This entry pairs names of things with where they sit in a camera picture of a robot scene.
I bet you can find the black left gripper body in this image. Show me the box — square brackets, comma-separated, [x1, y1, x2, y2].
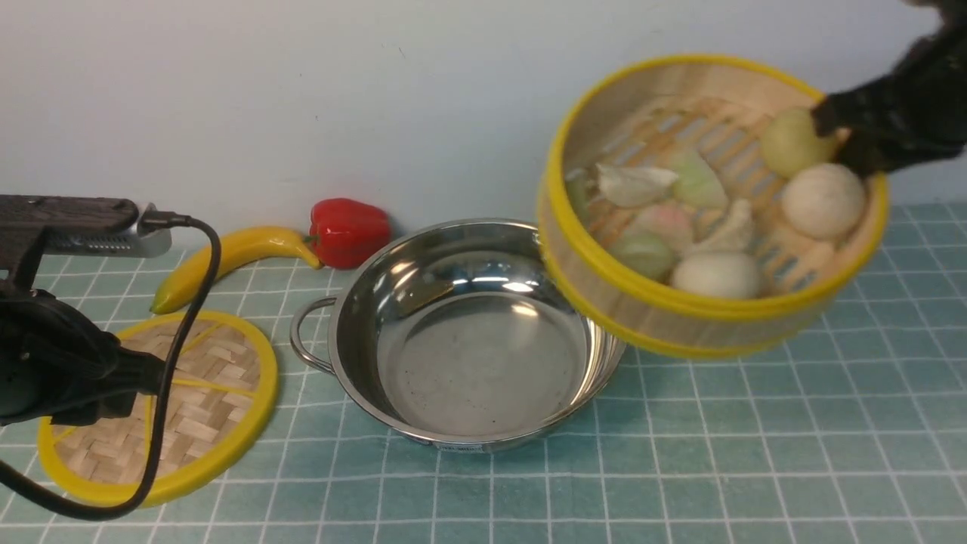
[1, 282, 167, 426]

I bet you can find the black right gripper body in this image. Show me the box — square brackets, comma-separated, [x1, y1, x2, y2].
[811, 1, 966, 179]

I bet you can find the woven bamboo steamer lid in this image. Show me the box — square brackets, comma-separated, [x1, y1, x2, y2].
[37, 311, 279, 508]

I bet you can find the bamboo steamer basket yellow rim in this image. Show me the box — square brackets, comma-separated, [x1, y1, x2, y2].
[536, 55, 890, 359]

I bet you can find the stainless steel pot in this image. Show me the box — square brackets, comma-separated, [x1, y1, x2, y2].
[289, 219, 626, 453]

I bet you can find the white round bun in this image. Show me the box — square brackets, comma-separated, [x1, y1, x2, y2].
[780, 164, 867, 240]

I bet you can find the yellow-green round bun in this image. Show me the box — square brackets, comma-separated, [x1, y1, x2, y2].
[759, 108, 840, 179]

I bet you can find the yellow banana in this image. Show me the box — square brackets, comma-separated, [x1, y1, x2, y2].
[150, 226, 323, 314]

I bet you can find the cream folded dumpling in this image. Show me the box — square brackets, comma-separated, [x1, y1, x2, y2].
[686, 199, 755, 255]

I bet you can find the light green dumpling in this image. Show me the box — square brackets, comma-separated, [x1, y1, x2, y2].
[668, 149, 730, 210]

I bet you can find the white oval bun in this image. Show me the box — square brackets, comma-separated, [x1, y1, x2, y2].
[669, 252, 765, 300]

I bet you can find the pink dumpling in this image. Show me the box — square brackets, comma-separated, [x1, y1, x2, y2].
[624, 201, 697, 252]

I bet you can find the white dumpling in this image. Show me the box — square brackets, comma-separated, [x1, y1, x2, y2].
[595, 164, 679, 208]

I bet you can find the green round dumpling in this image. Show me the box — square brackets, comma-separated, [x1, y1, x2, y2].
[609, 231, 678, 283]

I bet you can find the red bell pepper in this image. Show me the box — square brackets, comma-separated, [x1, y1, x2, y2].
[307, 199, 393, 270]

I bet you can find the green checkered tablecloth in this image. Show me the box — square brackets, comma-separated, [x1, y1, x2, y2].
[2, 202, 966, 543]

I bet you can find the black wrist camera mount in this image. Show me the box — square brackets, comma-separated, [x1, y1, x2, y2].
[1, 195, 184, 295]

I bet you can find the black usb cable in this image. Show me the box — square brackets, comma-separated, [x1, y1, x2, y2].
[0, 212, 223, 522]

